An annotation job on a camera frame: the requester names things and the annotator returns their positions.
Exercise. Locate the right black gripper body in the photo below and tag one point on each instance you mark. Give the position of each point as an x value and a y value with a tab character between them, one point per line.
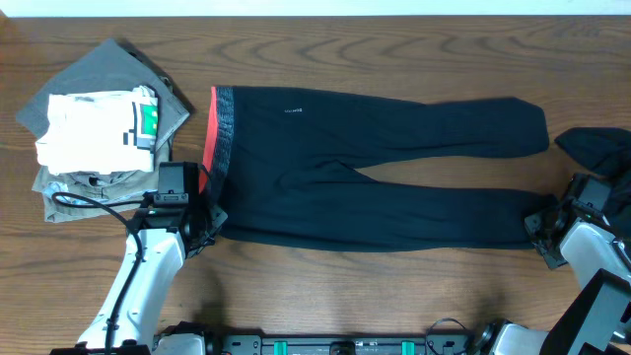
535	225

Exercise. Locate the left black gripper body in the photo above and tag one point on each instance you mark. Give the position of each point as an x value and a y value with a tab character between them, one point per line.
210	223

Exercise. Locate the black leggings with red waistband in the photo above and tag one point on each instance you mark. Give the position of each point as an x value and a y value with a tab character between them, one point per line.
287	167

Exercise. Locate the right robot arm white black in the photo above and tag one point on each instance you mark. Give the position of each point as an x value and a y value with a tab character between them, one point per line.
598	321

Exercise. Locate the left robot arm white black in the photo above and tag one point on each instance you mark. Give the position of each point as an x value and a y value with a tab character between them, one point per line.
165	231

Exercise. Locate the black garment pile right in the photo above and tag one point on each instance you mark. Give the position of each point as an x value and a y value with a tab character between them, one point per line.
605	152

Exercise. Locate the white folded printed shirt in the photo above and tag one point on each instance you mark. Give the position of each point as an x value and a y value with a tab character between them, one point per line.
100	132

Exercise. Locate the olive folded garment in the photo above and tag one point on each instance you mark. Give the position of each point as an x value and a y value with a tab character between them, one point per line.
123	186

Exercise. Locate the grey folded shirt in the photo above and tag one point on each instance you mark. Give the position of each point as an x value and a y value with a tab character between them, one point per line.
111	66

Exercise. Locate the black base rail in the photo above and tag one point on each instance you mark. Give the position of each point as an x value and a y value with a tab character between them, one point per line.
442	343

